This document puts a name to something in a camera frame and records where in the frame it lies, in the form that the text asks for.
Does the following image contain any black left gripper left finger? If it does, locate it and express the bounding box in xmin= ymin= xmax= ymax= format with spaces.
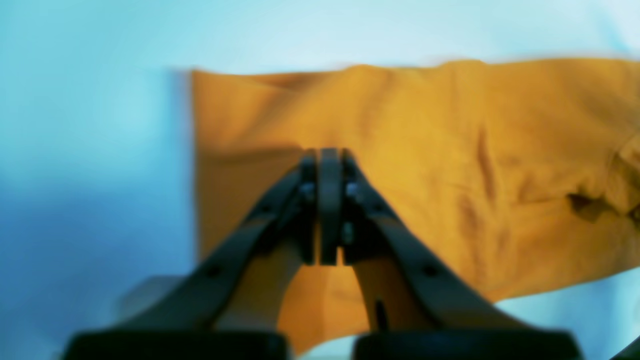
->
xmin=62 ymin=150 xmax=317 ymax=360

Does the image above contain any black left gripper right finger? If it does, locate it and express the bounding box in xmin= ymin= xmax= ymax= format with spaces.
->
xmin=341 ymin=150 xmax=583 ymax=360

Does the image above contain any orange t-shirt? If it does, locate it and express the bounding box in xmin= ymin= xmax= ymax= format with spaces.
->
xmin=190 ymin=58 xmax=640 ymax=357

